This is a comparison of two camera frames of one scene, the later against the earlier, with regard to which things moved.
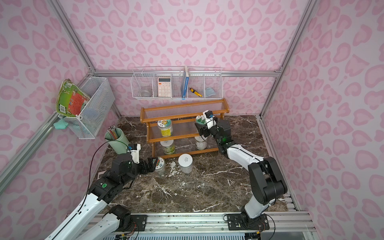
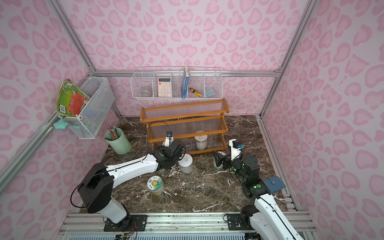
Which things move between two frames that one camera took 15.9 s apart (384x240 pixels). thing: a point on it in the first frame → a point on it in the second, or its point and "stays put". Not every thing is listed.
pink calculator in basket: (164, 87) stays put
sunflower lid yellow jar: (165, 127) → (155, 185)
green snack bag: (70, 99) stays put
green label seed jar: (201, 119) → (214, 161)
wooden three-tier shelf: (171, 128) stays put
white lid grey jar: (185, 162) stays put
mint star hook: (61, 124) stays put
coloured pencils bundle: (112, 131) stays put
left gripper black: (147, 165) → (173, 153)
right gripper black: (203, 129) → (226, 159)
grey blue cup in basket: (209, 91) stays put
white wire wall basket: (177, 82) stays put
